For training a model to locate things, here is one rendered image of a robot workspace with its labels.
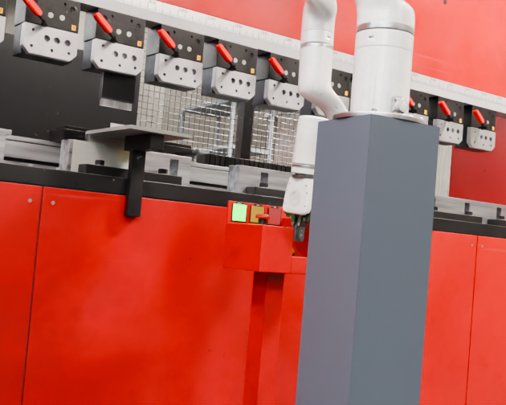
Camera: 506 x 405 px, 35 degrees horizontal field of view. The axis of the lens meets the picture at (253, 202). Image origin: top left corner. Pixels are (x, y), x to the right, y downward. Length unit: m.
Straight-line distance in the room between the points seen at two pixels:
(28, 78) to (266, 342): 1.22
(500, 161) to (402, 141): 2.38
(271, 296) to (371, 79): 0.74
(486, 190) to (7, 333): 2.58
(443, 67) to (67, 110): 1.41
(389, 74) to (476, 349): 1.71
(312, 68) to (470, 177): 2.03
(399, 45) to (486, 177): 2.39
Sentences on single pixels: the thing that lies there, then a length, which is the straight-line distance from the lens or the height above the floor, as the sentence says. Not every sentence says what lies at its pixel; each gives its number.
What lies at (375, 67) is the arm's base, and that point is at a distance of 1.67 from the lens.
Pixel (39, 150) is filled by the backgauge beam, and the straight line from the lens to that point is 2.50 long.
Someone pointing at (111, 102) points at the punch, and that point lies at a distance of 2.34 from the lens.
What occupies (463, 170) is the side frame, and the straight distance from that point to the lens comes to 4.12.
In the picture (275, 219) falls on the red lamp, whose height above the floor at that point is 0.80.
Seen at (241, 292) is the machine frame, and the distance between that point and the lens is 2.40.
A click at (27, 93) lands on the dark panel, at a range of 2.78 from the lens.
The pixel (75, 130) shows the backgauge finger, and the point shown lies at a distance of 2.49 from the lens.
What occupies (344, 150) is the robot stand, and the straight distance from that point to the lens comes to 1.63.
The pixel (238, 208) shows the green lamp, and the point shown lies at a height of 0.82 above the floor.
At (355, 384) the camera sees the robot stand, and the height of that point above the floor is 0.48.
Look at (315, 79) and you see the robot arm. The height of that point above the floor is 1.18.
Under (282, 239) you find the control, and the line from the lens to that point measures 2.10.
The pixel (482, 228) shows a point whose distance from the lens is 3.15.
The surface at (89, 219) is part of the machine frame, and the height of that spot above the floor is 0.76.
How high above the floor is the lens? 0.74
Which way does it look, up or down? 3 degrees up
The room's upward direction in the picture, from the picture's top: 5 degrees clockwise
